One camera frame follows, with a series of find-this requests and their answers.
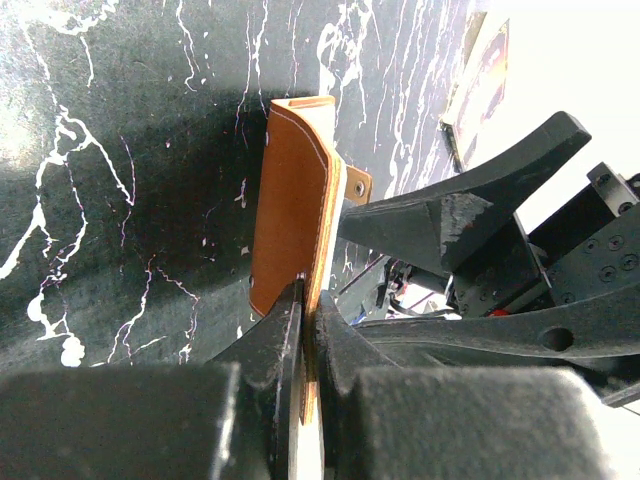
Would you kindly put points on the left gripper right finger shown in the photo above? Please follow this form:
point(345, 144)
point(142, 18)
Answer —
point(384, 421)

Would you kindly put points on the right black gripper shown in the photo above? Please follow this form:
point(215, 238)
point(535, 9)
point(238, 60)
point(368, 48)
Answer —
point(463, 225)

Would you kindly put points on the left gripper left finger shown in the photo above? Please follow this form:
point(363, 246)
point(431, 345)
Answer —
point(233, 417)

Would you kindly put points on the brown leather card holder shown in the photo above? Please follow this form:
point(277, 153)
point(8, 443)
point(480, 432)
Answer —
point(303, 184)

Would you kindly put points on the dark red picture book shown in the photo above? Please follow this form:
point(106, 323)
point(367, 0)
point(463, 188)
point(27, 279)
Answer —
point(480, 90)

